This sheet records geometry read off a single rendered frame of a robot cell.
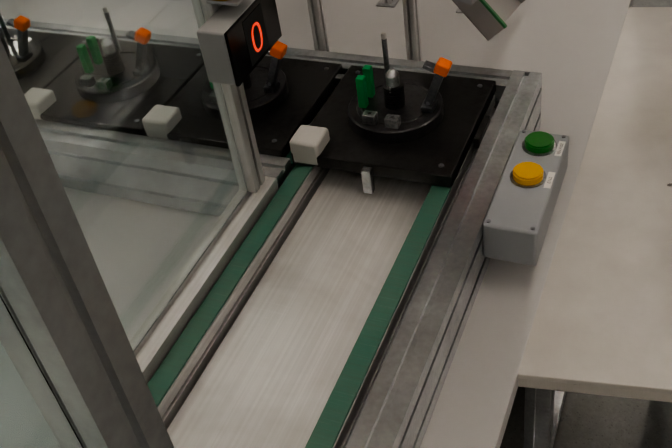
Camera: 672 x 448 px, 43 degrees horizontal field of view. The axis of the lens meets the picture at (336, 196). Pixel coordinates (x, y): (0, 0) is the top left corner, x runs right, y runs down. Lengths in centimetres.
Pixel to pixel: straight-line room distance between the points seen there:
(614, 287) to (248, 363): 48
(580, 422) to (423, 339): 115
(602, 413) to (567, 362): 103
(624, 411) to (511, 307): 101
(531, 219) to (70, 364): 85
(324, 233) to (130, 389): 84
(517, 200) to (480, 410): 28
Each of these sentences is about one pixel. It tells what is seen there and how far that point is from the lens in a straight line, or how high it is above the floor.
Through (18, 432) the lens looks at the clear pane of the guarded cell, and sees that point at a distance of 33.
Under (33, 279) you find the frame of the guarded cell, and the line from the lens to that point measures 30.
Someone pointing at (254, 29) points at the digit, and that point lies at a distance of 105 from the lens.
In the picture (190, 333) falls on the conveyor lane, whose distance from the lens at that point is 105.
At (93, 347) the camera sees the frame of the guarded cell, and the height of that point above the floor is 147.
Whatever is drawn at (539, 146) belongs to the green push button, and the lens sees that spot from 121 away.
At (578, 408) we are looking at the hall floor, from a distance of 212.
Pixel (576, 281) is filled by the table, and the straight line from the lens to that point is 118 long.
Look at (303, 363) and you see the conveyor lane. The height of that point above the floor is 92.
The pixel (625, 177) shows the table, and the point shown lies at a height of 86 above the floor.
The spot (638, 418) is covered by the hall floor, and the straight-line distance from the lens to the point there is 212.
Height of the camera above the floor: 170
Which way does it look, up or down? 40 degrees down
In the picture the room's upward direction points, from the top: 9 degrees counter-clockwise
